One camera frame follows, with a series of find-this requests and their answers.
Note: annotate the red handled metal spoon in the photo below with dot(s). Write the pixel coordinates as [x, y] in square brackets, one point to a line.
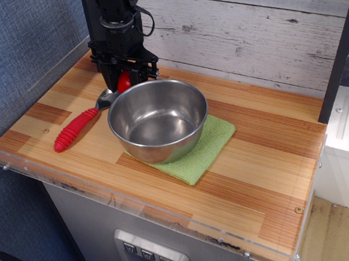
[72, 130]

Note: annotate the green folded cloth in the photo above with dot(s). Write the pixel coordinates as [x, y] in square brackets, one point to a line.
[189, 169]

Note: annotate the red toy pepper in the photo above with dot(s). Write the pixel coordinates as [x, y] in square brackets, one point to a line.
[124, 82]

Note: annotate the silver dispenser button panel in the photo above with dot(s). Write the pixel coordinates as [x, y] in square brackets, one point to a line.
[136, 248]

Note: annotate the clear acrylic table guard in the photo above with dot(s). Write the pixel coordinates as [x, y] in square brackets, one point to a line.
[246, 199]

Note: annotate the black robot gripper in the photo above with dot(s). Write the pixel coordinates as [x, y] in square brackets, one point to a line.
[125, 52]

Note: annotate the white side unit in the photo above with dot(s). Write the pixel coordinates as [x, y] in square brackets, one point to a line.
[331, 181]

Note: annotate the black right vertical post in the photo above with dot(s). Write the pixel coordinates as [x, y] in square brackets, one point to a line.
[336, 74]

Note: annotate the grey toy fridge cabinet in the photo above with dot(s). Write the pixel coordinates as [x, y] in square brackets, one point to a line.
[93, 224]

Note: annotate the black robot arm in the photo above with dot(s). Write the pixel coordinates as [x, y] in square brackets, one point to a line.
[119, 10]

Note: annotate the stainless steel bowl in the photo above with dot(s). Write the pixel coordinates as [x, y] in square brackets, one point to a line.
[159, 121]

